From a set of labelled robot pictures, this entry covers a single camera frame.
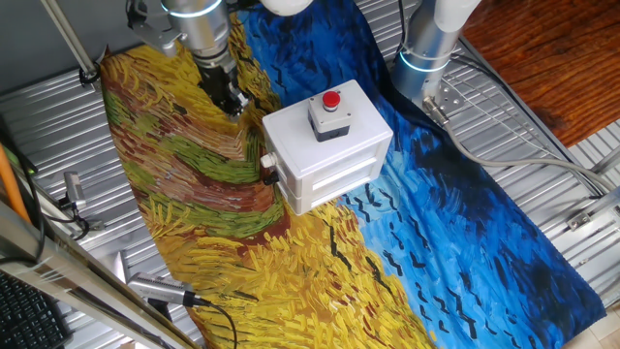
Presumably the aluminium profile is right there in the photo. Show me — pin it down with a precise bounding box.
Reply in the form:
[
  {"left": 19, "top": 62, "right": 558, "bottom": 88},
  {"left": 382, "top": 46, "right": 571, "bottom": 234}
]
[{"left": 588, "top": 144, "right": 620, "bottom": 176}]

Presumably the small grey camera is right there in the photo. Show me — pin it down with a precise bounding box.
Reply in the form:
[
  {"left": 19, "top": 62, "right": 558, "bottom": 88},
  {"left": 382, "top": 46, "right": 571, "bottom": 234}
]
[{"left": 62, "top": 170, "right": 88, "bottom": 210}]

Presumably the silver bar camera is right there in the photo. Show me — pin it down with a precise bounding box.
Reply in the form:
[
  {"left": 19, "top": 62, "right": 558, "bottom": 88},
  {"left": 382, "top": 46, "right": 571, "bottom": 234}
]
[{"left": 126, "top": 270, "right": 198, "bottom": 308}]

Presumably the black camera stand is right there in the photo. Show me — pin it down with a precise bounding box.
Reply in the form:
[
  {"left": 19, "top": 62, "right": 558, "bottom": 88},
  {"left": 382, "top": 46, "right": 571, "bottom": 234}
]
[{"left": 146, "top": 298, "right": 174, "bottom": 324}]

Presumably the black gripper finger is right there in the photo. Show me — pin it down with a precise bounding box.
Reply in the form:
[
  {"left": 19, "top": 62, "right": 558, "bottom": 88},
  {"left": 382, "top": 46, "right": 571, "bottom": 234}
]
[
  {"left": 232, "top": 86, "right": 252, "bottom": 111},
  {"left": 220, "top": 96, "right": 244, "bottom": 121}
]

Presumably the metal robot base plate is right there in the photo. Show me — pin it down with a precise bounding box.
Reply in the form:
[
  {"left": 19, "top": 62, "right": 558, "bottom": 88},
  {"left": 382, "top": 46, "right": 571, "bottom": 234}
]
[{"left": 419, "top": 77, "right": 467, "bottom": 116}]

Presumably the black cable with plug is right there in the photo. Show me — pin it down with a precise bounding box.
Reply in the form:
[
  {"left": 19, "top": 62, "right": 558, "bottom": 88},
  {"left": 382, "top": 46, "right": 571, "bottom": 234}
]
[{"left": 186, "top": 293, "right": 239, "bottom": 349}]

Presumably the orange pole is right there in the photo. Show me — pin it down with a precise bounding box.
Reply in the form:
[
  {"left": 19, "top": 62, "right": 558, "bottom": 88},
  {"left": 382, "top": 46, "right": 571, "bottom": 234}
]
[{"left": 0, "top": 143, "right": 31, "bottom": 225}]

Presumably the black keyboard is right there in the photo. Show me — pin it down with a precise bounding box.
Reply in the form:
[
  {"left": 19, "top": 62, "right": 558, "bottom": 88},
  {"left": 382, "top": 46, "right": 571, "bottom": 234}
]
[{"left": 0, "top": 270, "right": 74, "bottom": 349}]

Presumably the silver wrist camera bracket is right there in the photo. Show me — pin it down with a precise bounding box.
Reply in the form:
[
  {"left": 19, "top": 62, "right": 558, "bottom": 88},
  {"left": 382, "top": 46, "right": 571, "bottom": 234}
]
[{"left": 126, "top": 0, "right": 184, "bottom": 58}]

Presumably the black pole clamp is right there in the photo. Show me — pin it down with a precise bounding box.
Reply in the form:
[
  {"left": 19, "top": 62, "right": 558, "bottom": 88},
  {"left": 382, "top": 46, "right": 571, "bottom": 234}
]
[{"left": 79, "top": 62, "right": 102, "bottom": 92}]

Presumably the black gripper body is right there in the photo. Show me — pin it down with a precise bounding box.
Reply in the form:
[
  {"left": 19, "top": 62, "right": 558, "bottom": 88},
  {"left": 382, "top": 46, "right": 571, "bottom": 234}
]
[{"left": 196, "top": 61, "right": 243, "bottom": 106}]

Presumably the grey box red stop button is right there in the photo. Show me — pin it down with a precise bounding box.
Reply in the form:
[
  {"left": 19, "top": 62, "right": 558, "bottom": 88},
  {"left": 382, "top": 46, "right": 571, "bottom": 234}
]
[{"left": 307, "top": 89, "right": 354, "bottom": 143}]

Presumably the thin black camera cable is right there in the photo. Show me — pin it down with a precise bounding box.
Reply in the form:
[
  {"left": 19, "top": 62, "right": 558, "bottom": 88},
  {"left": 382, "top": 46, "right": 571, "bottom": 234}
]
[{"left": 46, "top": 201, "right": 92, "bottom": 242}]

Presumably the painted wheatfield cloth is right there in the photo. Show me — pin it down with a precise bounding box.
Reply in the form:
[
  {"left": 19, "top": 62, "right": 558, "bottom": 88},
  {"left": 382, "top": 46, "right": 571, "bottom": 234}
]
[{"left": 99, "top": 0, "right": 607, "bottom": 349}]

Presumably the white drawer cabinet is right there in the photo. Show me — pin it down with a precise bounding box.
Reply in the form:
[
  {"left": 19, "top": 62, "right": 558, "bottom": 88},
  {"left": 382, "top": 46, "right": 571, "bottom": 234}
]
[{"left": 260, "top": 79, "right": 395, "bottom": 218}]

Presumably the aluminium bar with corner bracket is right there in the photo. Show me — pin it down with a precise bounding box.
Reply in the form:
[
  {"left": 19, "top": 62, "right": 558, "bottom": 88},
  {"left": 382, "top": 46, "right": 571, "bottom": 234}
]
[{"left": 565, "top": 186, "right": 620, "bottom": 233}]

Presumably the grey metal pole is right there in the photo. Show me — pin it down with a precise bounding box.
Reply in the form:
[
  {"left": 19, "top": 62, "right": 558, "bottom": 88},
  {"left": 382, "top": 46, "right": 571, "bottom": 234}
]
[{"left": 39, "top": 0, "right": 101, "bottom": 81}]

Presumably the shiny metal plate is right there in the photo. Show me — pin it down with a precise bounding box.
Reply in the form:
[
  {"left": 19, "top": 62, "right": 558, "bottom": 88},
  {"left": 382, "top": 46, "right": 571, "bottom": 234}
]
[{"left": 110, "top": 249, "right": 131, "bottom": 286}]

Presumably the black cable green marker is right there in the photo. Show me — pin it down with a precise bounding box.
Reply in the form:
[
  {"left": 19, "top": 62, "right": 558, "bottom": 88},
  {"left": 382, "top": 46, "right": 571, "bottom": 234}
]
[{"left": 0, "top": 113, "right": 48, "bottom": 267}]

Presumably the aluminium frame bar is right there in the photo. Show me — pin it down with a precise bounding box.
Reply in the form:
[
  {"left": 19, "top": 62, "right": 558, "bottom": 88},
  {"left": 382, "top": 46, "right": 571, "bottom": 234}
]
[{"left": 0, "top": 199, "right": 202, "bottom": 349}]

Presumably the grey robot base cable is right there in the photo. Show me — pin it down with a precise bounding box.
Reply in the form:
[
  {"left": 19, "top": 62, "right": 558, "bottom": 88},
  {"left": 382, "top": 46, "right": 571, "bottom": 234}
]
[{"left": 421, "top": 95, "right": 620, "bottom": 194}]

